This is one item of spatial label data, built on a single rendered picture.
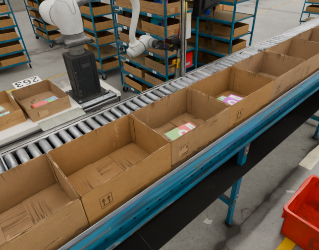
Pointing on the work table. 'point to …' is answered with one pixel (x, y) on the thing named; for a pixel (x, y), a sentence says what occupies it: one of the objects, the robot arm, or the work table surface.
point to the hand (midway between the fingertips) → (170, 49)
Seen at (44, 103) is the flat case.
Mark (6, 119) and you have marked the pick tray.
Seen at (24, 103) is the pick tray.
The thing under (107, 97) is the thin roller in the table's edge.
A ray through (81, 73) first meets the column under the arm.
